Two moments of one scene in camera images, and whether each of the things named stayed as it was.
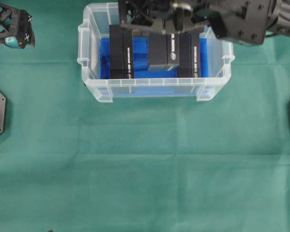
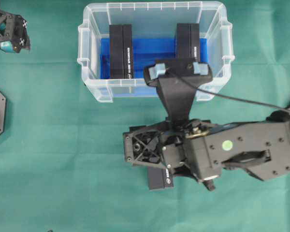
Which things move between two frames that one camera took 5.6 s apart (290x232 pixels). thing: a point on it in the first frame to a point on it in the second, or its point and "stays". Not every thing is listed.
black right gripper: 244,21 to 203,148
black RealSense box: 121,51 stays
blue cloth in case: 140,42 stays
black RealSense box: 164,51 to 160,178
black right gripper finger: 140,16 to 142,145
